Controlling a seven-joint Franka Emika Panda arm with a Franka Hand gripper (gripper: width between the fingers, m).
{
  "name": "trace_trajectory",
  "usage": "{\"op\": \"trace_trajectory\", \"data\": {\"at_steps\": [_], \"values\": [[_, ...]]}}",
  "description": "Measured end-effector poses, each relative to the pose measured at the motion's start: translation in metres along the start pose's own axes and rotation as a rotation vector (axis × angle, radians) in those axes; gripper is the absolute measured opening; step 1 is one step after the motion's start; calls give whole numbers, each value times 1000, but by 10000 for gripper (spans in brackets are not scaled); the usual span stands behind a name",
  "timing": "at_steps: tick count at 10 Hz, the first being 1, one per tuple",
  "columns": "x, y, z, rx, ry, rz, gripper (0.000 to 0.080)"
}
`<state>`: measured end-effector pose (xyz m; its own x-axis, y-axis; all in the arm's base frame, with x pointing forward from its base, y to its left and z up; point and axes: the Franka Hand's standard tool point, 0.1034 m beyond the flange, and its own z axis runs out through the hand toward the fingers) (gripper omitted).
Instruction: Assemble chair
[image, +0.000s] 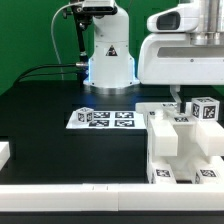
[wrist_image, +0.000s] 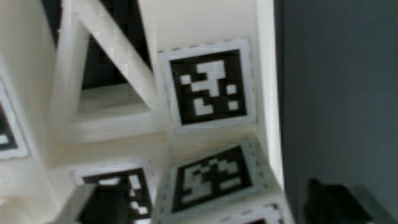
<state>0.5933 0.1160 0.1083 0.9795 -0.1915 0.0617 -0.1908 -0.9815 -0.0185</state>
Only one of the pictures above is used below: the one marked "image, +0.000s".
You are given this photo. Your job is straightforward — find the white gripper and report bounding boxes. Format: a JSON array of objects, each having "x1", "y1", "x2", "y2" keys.
[{"x1": 138, "y1": 34, "x2": 224, "y2": 113}]

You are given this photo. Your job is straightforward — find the white chair back frame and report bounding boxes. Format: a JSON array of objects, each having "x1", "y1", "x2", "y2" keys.
[{"x1": 136, "y1": 102, "x2": 224, "y2": 157}]

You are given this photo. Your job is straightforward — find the small white tagged cube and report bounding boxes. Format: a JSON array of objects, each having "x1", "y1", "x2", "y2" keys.
[
  {"x1": 76, "y1": 107, "x2": 94, "y2": 123},
  {"x1": 191, "y1": 97, "x2": 220, "y2": 121}
]

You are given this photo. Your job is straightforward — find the white chair seat block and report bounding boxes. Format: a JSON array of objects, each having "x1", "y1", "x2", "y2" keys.
[{"x1": 167, "y1": 117, "x2": 198, "y2": 182}]

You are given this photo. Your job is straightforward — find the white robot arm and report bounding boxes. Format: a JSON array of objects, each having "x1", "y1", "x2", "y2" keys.
[{"x1": 83, "y1": 0, "x2": 224, "y2": 94}]

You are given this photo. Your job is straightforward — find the white base tag sheet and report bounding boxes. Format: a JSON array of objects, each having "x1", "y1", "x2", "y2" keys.
[{"x1": 66, "y1": 111, "x2": 146, "y2": 130}]

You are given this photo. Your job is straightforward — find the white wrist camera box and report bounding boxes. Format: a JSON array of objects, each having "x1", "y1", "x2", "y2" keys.
[{"x1": 147, "y1": 3, "x2": 199, "y2": 33}]

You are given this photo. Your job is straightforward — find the black camera stand pole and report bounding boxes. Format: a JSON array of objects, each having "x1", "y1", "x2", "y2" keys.
[{"x1": 68, "y1": 3, "x2": 91, "y2": 83}]

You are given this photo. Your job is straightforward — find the overhead camera on stand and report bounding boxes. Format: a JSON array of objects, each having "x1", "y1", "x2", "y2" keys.
[{"x1": 70, "y1": 0, "x2": 117, "y2": 15}]

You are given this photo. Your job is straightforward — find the grey cable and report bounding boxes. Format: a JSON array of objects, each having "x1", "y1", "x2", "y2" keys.
[{"x1": 50, "y1": 1, "x2": 84, "y2": 81}]

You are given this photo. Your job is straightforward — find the white front fence rail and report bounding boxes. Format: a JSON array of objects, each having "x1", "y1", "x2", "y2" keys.
[{"x1": 0, "y1": 184, "x2": 224, "y2": 212}]

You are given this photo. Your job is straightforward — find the white fence rail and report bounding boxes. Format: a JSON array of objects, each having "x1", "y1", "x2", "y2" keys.
[
  {"x1": 0, "y1": 184, "x2": 224, "y2": 212},
  {"x1": 0, "y1": 142, "x2": 10, "y2": 170}
]

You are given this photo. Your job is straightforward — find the black cables on table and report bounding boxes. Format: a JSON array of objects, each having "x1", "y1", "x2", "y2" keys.
[{"x1": 14, "y1": 61, "x2": 89, "y2": 84}]

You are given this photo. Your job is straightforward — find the white left fence rail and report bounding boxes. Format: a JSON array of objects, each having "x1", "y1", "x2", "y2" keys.
[{"x1": 0, "y1": 142, "x2": 10, "y2": 170}]

